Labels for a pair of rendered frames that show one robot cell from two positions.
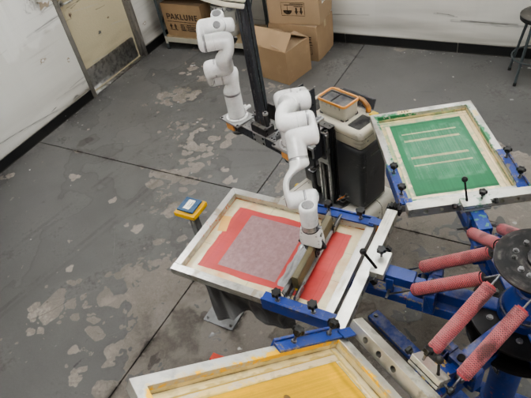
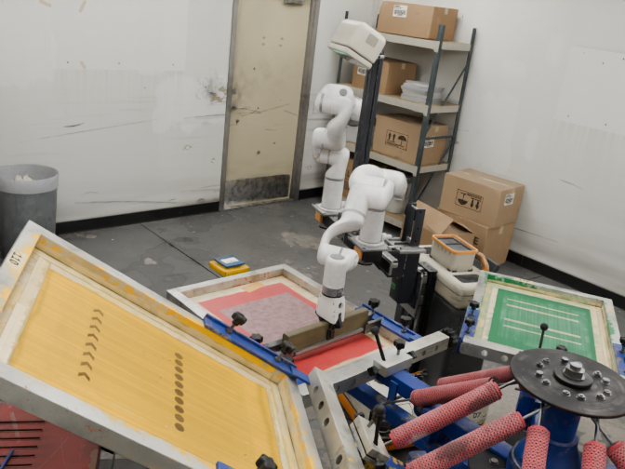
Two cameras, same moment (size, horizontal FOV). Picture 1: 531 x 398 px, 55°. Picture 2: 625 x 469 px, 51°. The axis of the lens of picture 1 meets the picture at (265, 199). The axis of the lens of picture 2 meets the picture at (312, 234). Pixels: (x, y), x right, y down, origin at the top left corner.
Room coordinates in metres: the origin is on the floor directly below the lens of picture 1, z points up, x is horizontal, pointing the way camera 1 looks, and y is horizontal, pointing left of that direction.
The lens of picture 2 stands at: (-0.52, -0.48, 2.12)
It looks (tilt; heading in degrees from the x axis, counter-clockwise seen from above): 20 degrees down; 11
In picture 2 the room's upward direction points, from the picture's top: 7 degrees clockwise
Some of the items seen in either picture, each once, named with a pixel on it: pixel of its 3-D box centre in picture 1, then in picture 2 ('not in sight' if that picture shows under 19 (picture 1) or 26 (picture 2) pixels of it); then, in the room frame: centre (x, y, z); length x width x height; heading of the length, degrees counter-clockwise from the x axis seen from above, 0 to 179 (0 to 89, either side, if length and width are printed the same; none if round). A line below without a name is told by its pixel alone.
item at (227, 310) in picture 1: (251, 308); not in sight; (1.49, 0.17, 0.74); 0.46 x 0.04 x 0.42; 55
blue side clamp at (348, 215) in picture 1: (344, 218); (386, 328); (1.71, -0.35, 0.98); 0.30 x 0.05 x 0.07; 55
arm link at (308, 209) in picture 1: (309, 207); (340, 266); (1.55, -0.17, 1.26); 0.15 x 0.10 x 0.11; 177
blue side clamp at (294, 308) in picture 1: (295, 309); not in sight; (1.26, -0.03, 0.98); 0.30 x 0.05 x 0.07; 55
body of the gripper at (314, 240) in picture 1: (310, 234); (330, 304); (1.51, -0.16, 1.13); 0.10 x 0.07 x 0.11; 55
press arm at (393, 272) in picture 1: (393, 275); (403, 382); (1.30, -0.46, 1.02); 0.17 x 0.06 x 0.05; 55
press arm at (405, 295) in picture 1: (364, 285); (368, 396); (1.37, -0.35, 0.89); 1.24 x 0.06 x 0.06; 55
